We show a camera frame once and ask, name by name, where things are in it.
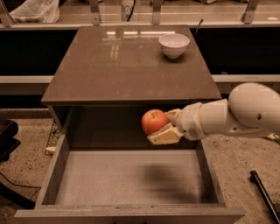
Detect black cable on floor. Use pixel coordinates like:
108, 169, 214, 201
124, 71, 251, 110
0, 171, 42, 201

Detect black bar on floor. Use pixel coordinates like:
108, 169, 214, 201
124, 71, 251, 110
250, 171, 280, 224

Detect red apple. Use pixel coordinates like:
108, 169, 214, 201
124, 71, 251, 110
141, 109, 169, 135

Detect black equipment base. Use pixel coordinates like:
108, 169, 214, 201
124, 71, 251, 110
0, 119, 37, 210

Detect white plastic bag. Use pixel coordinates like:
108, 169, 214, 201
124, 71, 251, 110
10, 0, 60, 23

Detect grey drawer cabinet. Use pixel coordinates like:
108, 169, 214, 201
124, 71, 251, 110
42, 25, 221, 149

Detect metal shelf rail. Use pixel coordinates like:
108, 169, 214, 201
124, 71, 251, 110
0, 0, 280, 29

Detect green snack packet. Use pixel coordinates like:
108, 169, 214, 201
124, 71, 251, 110
267, 133, 280, 145

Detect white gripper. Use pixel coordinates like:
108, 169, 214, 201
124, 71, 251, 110
147, 102, 207, 145

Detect wire basket with items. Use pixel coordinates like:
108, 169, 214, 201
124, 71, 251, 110
45, 122, 61, 156

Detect open grey top drawer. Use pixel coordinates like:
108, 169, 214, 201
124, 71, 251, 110
14, 107, 245, 224

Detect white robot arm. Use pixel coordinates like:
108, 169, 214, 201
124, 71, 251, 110
147, 82, 280, 145

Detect white ceramic bowl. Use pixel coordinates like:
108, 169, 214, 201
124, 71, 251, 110
158, 33, 190, 59

